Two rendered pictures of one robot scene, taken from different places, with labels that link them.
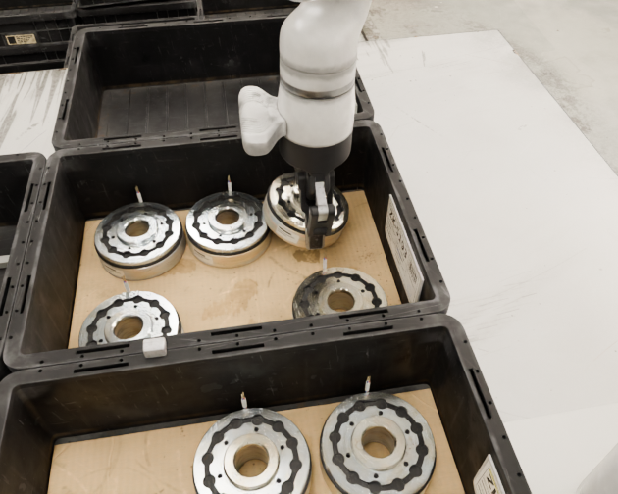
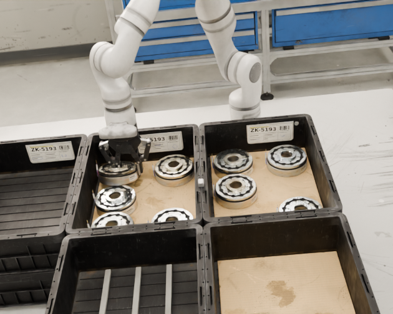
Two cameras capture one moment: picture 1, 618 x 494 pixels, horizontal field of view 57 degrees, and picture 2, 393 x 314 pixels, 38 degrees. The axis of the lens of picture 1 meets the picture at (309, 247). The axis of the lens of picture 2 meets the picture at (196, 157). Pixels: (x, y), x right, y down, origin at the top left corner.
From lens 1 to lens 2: 1.23 m
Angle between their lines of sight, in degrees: 57
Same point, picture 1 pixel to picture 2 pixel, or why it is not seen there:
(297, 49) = (125, 91)
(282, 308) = (164, 190)
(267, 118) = (123, 125)
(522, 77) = (5, 130)
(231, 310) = (161, 204)
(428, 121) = not seen: hidden behind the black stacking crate
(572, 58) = not seen: outside the picture
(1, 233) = (80, 296)
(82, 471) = not seen: hidden behind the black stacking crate
